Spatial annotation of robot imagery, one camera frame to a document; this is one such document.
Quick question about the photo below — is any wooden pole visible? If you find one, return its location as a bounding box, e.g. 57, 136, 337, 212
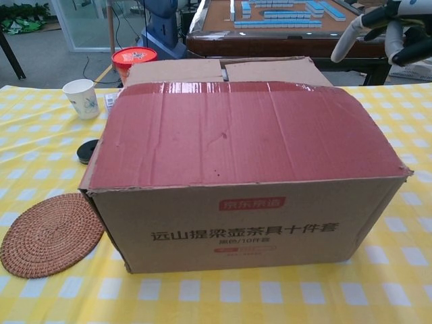
107, 0, 115, 55

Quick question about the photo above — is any black table leg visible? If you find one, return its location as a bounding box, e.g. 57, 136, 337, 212
0, 32, 27, 80

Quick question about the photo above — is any dark wooden mahjong table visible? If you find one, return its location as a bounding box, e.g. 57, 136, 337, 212
185, 0, 406, 87

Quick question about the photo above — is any woven rattan coaster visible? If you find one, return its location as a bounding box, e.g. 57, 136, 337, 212
0, 192, 106, 279

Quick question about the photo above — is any small purple packet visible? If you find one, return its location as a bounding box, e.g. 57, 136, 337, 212
105, 93, 123, 117

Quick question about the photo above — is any white paper cup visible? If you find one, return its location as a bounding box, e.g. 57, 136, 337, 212
63, 78, 101, 120

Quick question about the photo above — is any yellow white checked tablecloth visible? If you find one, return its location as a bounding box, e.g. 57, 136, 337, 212
0, 82, 432, 324

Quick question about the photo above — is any glass partition white frame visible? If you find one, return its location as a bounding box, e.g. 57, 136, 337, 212
50, 0, 144, 53

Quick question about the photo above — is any bright green bag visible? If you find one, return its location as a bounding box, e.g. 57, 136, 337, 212
0, 17, 45, 35

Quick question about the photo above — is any black cable tangle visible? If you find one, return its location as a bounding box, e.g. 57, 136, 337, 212
113, 0, 151, 48

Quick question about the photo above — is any white plastic basket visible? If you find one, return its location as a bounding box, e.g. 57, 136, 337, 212
389, 60, 432, 82

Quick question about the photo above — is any brown cardboard box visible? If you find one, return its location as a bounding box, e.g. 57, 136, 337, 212
78, 55, 415, 275

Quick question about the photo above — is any orange canister with red lid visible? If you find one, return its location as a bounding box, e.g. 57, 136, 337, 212
111, 47, 159, 85

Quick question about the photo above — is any black round disc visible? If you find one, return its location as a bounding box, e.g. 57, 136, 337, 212
76, 138, 100, 165

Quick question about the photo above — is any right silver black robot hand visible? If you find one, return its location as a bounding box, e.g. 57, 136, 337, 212
330, 0, 432, 67

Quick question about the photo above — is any mahjong tile row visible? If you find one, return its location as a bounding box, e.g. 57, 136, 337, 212
305, 0, 347, 22
230, 0, 252, 20
251, 0, 306, 9
263, 9, 313, 20
234, 20, 323, 30

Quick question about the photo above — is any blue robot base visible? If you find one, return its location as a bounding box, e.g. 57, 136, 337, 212
136, 0, 188, 62

